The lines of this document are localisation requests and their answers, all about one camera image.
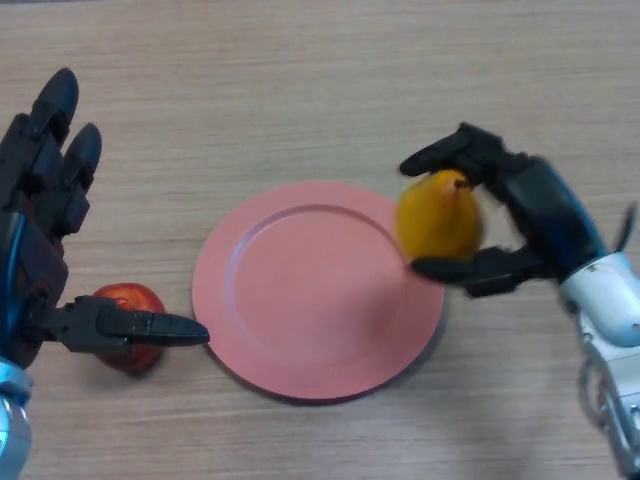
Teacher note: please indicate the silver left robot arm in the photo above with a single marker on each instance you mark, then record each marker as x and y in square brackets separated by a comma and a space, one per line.
[12, 420]

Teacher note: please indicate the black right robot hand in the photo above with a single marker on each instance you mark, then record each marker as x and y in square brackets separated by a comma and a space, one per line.
[550, 210]

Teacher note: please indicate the red apple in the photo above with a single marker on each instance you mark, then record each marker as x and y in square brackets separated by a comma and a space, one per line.
[132, 297]

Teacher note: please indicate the pink round plate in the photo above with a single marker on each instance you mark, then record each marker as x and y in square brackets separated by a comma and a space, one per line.
[315, 300]

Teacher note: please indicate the yellow pear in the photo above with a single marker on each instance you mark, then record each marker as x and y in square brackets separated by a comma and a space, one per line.
[440, 220]

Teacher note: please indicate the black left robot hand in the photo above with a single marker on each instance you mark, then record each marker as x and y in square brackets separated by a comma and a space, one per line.
[30, 240]

